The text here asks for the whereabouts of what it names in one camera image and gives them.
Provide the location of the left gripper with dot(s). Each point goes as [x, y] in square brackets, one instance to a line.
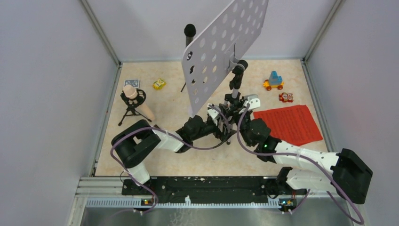
[226, 133]

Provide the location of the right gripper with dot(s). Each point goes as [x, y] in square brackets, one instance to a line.
[236, 111]

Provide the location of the red sheet music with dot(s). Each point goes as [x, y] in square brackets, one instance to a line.
[294, 124]

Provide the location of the silver music stand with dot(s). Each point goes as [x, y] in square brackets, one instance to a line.
[219, 49]

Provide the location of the toy microphone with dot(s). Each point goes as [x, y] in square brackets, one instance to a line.
[136, 106]

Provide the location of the black microphone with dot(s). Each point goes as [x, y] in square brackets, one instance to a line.
[190, 32]

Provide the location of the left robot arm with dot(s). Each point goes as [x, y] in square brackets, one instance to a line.
[136, 142]

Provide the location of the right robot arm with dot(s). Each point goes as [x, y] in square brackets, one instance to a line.
[344, 172]

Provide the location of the red owl toy block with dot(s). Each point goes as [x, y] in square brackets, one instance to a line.
[286, 97]

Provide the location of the yellow toy car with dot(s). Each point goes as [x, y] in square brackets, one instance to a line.
[274, 81]

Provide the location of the yellow toy block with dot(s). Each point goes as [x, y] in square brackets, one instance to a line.
[159, 84]

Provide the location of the blue playing card box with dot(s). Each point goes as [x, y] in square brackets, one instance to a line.
[133, 82]

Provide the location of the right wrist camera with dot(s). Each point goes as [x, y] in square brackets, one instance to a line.
[251, 102]

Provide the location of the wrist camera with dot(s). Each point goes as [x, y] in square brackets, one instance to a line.
[214, 112]
[251, 102]

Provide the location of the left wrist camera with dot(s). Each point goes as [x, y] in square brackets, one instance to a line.
[214, 112]

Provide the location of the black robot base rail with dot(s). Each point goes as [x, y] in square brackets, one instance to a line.
[211, 190]

